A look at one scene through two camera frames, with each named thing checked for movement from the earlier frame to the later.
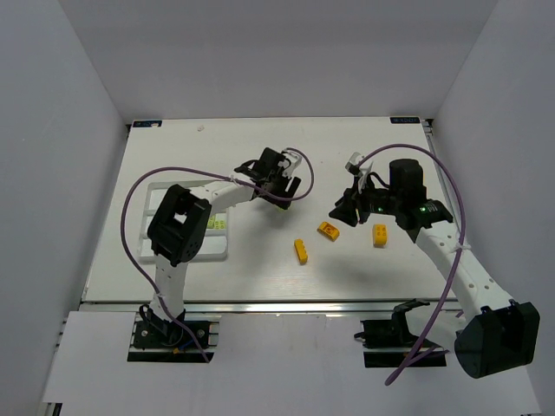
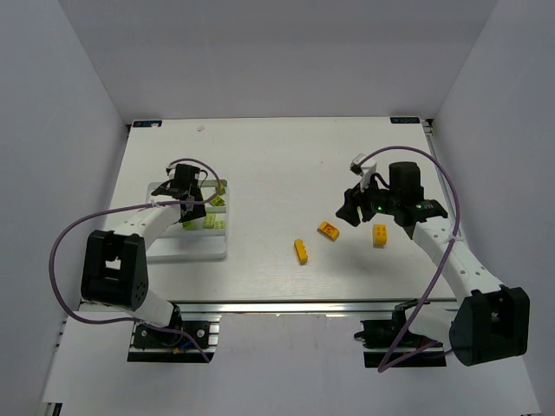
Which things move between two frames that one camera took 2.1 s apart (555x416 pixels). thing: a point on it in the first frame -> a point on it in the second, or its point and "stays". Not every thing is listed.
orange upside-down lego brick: x=329 y=230 stays
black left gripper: x=277 y=186 -> x=174 y=189
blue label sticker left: x=147 y=124 stays
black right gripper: x=360 y=204 stays
